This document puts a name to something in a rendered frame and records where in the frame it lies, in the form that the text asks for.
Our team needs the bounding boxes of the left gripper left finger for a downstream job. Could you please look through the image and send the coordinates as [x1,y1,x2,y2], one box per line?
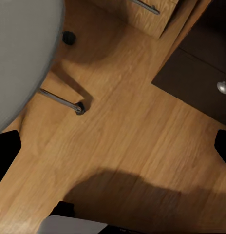
[0,130,21,182]

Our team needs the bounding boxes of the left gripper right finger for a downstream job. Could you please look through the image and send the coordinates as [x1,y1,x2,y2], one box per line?
[214,130,226,163]

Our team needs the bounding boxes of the swivel chair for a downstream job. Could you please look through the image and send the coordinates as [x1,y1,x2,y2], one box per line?
[0,0,86,133]

